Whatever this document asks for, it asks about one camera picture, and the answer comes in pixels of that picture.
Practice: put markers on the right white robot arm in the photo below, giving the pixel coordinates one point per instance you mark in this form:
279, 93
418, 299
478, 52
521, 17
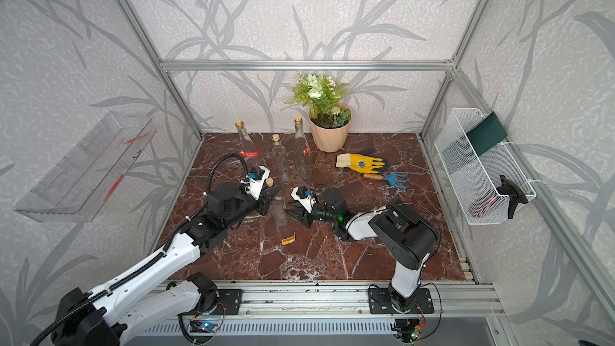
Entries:
409, 237

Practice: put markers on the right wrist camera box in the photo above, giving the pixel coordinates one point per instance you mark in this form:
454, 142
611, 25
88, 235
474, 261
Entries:
304, 197

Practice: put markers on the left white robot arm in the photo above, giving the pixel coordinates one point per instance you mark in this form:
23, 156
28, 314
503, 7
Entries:
116, 311

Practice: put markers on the blue hand rake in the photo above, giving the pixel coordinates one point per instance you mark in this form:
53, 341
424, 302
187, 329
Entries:
398, 181

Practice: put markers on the pink flower pot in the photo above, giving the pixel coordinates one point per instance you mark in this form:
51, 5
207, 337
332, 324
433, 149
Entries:
329, 140

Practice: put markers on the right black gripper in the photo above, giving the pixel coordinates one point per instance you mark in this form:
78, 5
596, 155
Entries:
300, 216

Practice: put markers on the dark green card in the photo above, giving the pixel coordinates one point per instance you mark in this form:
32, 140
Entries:
487, 134

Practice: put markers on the glass bottle with red label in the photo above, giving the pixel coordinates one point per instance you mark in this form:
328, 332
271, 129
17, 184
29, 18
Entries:
248, 149

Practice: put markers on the peeled gold label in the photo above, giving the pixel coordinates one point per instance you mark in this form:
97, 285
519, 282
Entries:
288, 240

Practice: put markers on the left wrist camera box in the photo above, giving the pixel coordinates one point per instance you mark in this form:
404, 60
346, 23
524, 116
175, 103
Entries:
253, 182

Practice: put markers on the yellow gardening glove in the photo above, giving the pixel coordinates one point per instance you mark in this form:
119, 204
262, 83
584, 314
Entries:
362, 164

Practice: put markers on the white mesh wall basket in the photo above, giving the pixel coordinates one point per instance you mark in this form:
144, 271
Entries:
475, 178

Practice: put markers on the black spray bottle trigger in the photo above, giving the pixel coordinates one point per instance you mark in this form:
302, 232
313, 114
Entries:
515, 194

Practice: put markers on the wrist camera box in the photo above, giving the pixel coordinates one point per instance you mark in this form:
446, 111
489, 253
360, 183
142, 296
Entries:
304, 197
253, 182

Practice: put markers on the short glass bottle gold label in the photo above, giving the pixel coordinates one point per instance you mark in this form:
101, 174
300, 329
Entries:
279, 155

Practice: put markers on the green artificial plant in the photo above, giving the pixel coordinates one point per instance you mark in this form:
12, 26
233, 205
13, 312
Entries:
323, 95

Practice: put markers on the aluminium front rail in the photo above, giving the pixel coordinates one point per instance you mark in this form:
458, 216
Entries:
350, 299

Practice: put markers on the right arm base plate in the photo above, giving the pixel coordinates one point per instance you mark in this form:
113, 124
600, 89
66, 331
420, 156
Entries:
388, 301

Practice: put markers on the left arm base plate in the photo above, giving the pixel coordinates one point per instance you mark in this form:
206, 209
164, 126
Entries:
229, 301

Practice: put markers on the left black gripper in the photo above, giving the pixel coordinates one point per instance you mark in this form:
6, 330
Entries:
263, 200

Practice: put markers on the clear plastic wall shelf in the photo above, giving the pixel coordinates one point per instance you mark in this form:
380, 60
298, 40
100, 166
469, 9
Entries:
76, 188

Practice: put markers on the tall slim glass bottle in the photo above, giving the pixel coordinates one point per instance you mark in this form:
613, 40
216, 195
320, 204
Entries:
303, 159

